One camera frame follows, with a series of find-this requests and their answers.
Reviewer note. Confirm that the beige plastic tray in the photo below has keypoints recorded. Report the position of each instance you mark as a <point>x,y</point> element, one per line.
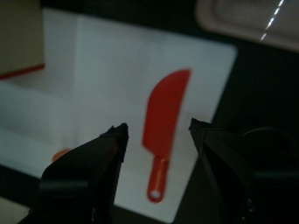
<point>249,20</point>

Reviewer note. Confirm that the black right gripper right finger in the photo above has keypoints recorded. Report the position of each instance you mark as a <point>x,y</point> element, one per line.
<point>238,175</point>

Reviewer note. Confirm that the tan box with red stripe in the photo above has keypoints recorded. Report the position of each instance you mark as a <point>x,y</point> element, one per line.
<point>19,35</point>

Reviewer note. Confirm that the orange toy carrot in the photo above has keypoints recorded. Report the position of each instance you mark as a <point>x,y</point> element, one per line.
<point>60,154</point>

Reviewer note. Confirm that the white cutting board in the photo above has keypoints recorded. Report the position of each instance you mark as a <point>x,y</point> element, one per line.
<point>116,87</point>

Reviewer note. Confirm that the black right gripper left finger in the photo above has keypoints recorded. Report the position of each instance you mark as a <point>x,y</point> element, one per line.
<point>83,178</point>

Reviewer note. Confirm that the red plastic toy knife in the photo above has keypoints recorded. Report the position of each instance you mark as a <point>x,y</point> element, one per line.
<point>163,116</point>

